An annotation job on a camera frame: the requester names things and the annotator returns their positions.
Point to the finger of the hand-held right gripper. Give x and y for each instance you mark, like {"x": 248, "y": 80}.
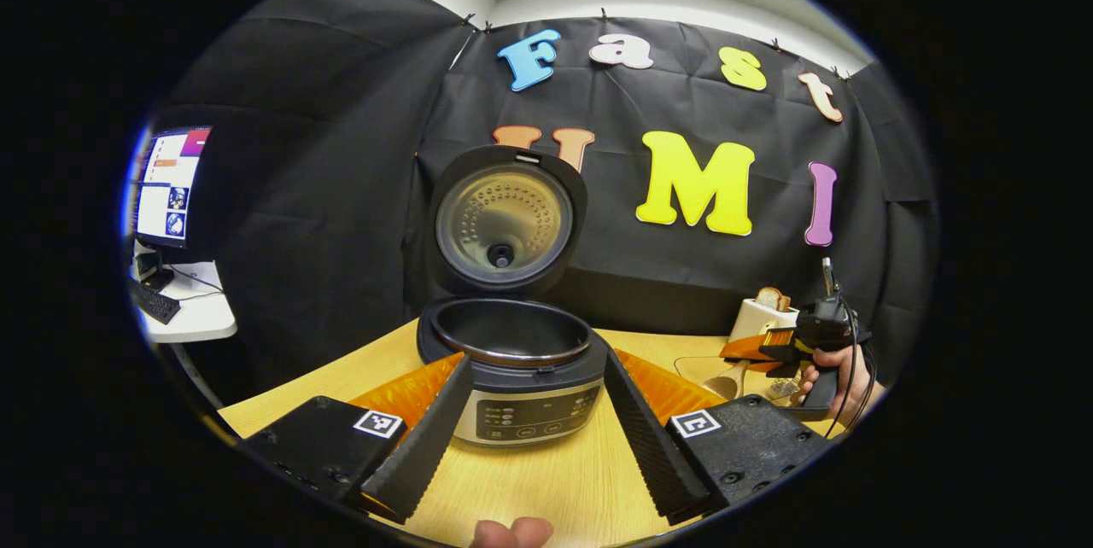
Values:
{"x": 747, "y": 347}

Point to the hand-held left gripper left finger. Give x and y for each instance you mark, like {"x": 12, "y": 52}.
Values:
{"x": 427, "y": 445}

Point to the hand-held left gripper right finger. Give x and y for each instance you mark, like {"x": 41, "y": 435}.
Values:
{"x": 645, "y": 445}

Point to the wooden spoon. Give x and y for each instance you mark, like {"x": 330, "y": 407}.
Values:
{"x": 726, "y": 381}

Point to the black silver rice cooker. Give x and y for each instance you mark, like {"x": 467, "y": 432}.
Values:
{"x": 521, "y": 394}

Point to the clear glass rice container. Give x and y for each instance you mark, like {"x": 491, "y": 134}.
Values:
{"x": 696, "y": 369}

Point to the white toaster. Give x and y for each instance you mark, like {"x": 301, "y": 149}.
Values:
{"x": 751, "y": 322}

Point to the toasted bread slice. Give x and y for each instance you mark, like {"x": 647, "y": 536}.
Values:
{"x": 773, "y": 299}

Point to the white desk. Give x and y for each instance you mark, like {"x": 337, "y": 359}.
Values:
{"x": 201, "y": 317}

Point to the black backdrop cloth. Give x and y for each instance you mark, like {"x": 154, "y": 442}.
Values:
{"x": 341, "y": 189}

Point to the black keyboard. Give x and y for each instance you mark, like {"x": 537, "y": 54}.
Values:
{"x": 155, "y": 302}

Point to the computer monitor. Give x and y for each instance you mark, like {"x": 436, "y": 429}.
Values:
{"x": 171, "y": 185}

